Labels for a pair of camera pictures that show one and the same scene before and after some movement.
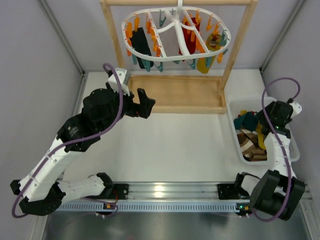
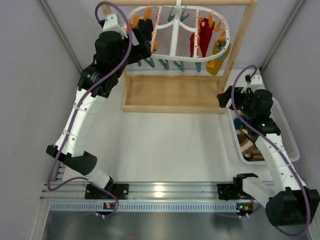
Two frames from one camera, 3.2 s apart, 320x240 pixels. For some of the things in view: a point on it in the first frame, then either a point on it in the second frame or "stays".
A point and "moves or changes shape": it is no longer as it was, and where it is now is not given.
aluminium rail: x=181 y=192 stays
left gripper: x=139 y=107 -> x=144 y=34
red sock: x=190 y=45 -> x=205 y=35
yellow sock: x=213 y=43 -> x=213 y=66
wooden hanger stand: x=203 y=94 stays
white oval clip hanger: x=177 y=18 moves or changes shape
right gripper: x=263 y=122 -> x=226 y=98
